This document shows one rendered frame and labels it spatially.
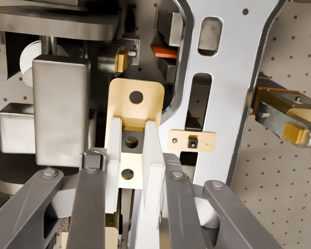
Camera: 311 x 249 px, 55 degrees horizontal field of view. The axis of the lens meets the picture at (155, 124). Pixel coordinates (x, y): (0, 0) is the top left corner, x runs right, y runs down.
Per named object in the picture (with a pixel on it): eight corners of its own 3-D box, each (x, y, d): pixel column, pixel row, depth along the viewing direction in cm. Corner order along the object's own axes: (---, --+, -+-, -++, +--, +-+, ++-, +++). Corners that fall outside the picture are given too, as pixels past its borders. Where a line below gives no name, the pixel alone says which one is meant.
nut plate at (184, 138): (216, 132, 52) (218, 135, 51) (213, 152, 53) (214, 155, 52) (169, 129, 51) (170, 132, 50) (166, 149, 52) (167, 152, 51)
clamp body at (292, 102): (259, 91, 82) (344, 147, 50) (217, 87, 81) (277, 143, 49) (265, 66, 80) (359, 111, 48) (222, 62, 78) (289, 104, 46)
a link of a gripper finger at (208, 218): (166, 197, 13) (231, 202, 14) (158, 150, 18) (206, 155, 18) (161, 226, 14) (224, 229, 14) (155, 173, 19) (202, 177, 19)
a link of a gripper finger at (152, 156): (150, 164, 15) (166, 166, 15) (145, 119, 21) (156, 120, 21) (143, 216, 16) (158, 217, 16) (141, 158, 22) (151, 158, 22)
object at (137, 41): (134, 42, 74) (138, 65, 47) (122, 41, 74) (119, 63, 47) (136, 25, 73) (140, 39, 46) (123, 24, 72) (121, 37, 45)
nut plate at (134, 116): (150, 187, 24) (151, 196, 22) (101, 184, 23) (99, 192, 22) (165, 82, 21) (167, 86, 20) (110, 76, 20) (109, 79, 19)
